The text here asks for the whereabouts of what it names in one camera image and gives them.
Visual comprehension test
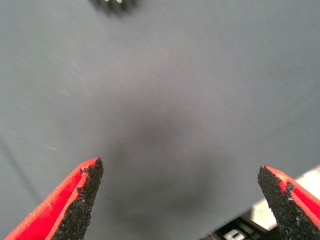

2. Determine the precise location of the dark grey table cloth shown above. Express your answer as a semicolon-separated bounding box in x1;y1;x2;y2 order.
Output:
0;0;320;240

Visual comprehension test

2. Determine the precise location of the steel planetary gear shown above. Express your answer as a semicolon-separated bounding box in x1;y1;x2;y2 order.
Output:
88;0;138;17

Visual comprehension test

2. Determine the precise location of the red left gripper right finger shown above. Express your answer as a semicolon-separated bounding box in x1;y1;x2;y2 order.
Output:
257;164;320;240

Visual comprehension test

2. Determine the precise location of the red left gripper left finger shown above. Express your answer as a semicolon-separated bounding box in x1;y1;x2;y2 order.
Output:
4;156;104;240

